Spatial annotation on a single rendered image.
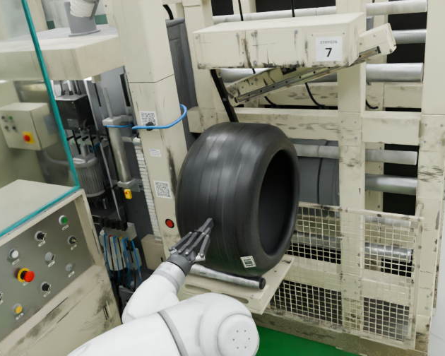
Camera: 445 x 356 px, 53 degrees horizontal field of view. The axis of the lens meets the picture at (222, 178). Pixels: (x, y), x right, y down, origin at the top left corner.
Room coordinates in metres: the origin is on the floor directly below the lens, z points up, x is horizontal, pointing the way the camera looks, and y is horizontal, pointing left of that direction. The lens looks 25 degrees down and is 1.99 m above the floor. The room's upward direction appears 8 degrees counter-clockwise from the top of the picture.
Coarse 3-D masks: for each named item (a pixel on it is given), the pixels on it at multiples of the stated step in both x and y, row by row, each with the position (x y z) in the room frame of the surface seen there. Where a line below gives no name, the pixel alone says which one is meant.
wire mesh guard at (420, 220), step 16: (320, 208) 1.72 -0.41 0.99; (336, 208) 1.69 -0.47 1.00; (352, 208) 1.66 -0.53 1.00; (368, 224) 1.63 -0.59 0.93; (400, 224) 1.56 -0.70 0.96; (384, 240) 1.59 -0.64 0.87; (304, 256) 1.77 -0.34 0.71; (384, 256) 1.59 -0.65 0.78; (416, 256) 1.52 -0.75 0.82; (288, 272) 1.82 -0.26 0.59; (336, 272) 1.70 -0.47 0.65; (416, 272) 1.51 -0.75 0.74; (352, 288) 1.66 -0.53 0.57; (416, 288) 1.51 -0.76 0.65; (336, 304) 1.70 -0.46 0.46; (416, 304) 1.51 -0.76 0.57; (304, 320) 1.78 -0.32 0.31; (416, 320) 1.51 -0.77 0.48; (368, 336) 1.61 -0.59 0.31
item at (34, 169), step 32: (0, 0) 1.58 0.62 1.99; (0, 32) 1.55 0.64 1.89; (32, 32) 1.65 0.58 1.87; (0, 64) 1.52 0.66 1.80; (32, 64) 1.62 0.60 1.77; (0, 96) 1.49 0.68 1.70; (32, 96) 1.59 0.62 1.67; (0, 128) 1.46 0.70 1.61; (32, 128) 1.56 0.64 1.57; (0, 160) 1.42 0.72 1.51; (32, 160) 1.52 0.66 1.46; (64, 160) 1.64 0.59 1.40; (0, 192) 1.39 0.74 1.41; (32, 192) 1.49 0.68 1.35; (64, 192) 1.60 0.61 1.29; (0, 224) 1.36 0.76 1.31
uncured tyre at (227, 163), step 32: (224, 128) 1.56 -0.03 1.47; (256, 128) 1.51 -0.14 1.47; (192, 160) 1.44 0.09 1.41; (224, 160) 1.39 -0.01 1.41; (256, 160) 1.38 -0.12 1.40; (288, 160) 1.64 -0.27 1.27; (192, 192) 1.37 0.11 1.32; (224, 192) 1.31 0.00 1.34; (256, 192) 1.33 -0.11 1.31; (288, 192) 1.72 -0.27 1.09; (192, 224) 1.33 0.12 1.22; (224, 224) 1.27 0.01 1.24; (256, 224) 1.30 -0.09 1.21; (288, 224) 1.58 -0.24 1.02; (224, 256) 1.29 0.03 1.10; (256, 256) 1.29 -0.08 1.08
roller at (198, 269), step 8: (200, 264) 1.52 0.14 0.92; (192, 272) 1.51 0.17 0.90; (200, 272) 1.49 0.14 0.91; (208, 272) 1.47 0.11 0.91; (216, 272) 1.46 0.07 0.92; (224, 272) 1.45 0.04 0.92; (224, 280) 1.44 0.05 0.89; (232, 280) 1.41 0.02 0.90; (240, 280) 1.40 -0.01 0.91; (248, 280) 1.38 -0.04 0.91; (256, 280) 1.37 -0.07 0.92; (264, 280) 1.38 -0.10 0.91; (256, 288) 1.37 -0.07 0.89
